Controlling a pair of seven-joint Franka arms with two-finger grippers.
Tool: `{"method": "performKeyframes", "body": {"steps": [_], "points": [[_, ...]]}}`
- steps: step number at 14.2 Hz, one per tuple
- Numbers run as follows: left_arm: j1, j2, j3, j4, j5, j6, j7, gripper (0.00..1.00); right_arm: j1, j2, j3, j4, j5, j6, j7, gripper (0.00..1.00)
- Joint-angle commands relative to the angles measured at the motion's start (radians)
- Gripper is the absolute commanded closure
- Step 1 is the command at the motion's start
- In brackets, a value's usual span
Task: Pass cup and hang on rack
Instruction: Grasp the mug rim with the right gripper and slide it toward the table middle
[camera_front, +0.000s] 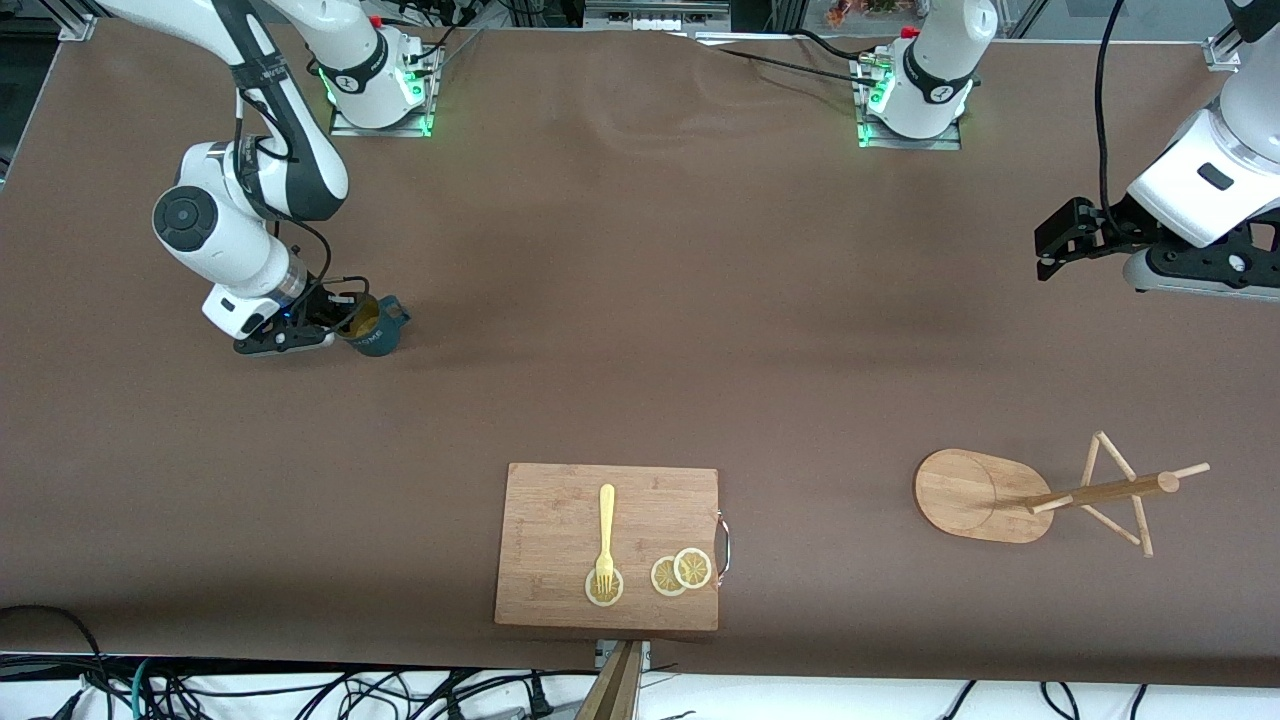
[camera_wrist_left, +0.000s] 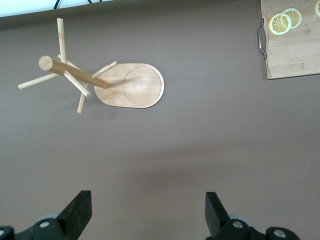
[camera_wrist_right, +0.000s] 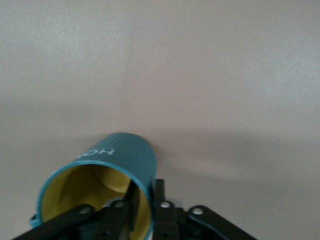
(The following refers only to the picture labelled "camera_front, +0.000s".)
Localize teal mug with yellow inside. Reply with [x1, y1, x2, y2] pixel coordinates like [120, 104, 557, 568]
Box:
[335, 293, 412, 358]

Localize wooden mug rack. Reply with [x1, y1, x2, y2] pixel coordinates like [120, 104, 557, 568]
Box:
[913, 431, 1211, 558]

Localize orange plastic items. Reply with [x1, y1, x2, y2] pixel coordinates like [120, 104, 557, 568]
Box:
[825, 0, 903, 27]

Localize bamboo cutting board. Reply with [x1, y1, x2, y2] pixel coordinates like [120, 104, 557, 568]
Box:
[494, 462, 721, 632]

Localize yellow plastic fork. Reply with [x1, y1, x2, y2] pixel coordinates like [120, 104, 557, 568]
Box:
[595, 484, 617, 593]

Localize white power strip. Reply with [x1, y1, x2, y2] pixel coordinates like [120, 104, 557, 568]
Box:
[584, 0, 732, 32]

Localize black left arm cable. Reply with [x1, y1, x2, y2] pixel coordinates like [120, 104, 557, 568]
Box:
[1094, 0, 1133, 216]

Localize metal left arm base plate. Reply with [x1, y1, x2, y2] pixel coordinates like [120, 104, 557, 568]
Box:
[855, 55, 963, 151]

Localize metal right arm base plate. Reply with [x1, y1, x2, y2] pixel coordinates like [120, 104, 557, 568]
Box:
[328, 45, 438, 138]

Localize black cable on table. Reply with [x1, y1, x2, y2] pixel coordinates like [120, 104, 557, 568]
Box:
[795, 28, 866, 63]
[700, 42, 883, 89]

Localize thick black looped cable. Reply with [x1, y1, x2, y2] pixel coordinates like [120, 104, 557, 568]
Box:
[0, 604, 108, 720]

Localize metal clamp bracket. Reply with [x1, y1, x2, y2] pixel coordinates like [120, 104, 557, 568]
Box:
[595, 640, 652, 673]

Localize wooden post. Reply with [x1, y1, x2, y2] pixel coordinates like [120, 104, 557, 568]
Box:
[575, 640, 642, 720]

